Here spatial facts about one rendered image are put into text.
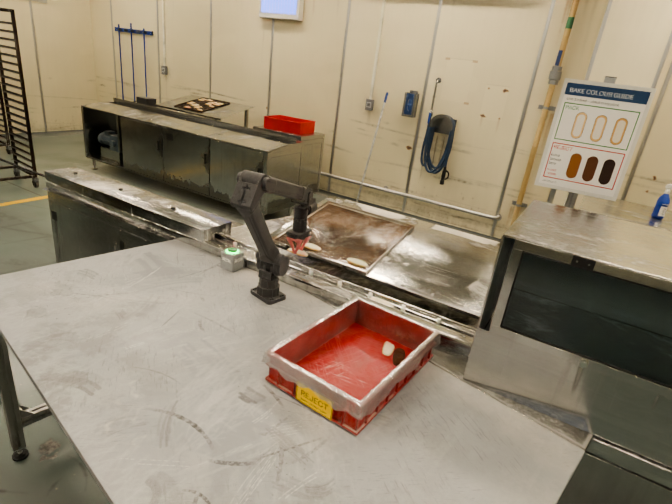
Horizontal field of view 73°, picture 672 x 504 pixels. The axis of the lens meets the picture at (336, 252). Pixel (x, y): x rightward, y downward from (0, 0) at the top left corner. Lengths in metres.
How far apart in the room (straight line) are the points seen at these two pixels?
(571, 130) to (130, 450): 1.95
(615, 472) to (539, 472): 0.32
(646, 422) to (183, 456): 1.15
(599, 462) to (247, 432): 0.97
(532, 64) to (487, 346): 4.10
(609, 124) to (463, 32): 3.40
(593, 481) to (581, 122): 1.36
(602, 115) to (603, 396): 1.19
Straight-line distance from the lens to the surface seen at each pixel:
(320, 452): 1.18
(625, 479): 1.60
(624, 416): 1.48
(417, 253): 2.06
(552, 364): 1.42
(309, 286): 1.81
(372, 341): 1.57
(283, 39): 6.50
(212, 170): 5.09
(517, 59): 5.27
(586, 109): 2.21
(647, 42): 4.89
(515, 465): 1.31
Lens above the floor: 1.68
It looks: 23 degrees down
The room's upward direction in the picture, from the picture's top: 7 degrees clockwise
